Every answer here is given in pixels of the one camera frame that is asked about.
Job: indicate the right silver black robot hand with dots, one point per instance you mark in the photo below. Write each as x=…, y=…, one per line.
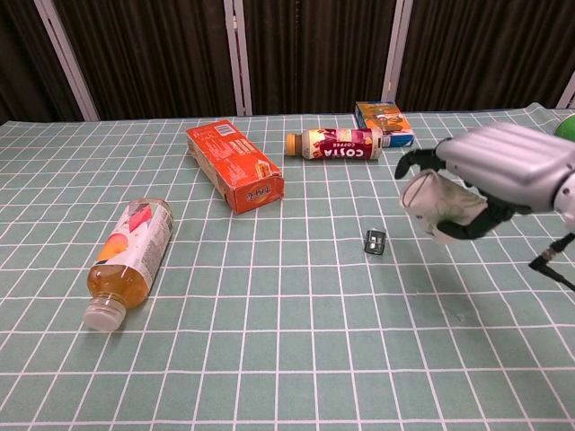
x=507, y=157

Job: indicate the white paper cup green flowers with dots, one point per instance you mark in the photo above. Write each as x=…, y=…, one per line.
x=431, y=197

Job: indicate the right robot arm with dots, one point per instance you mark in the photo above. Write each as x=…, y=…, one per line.
x=567, y=197

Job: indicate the green round object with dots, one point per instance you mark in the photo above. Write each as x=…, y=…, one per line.
x=567, y=127

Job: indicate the green grid-patterned tablecloth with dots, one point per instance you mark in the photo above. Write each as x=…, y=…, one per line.
x=269, y=336

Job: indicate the blue orange snack box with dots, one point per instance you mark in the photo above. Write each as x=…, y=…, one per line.
x=384, y=121

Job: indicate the small black metal clip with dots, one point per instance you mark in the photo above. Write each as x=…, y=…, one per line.
x=374, y=243

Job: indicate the Costa coffee bottle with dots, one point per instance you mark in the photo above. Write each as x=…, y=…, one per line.
x=341, y=143

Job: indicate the orange red cardboard box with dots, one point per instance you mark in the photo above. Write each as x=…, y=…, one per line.
x=233, y=166

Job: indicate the orange juice bottle white cap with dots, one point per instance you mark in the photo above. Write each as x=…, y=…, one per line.
x=130, y=251

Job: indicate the white partition frame post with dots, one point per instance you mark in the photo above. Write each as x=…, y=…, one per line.
x=394, y=49
x=237, y=54
x=67, y=58
x=568, y=92

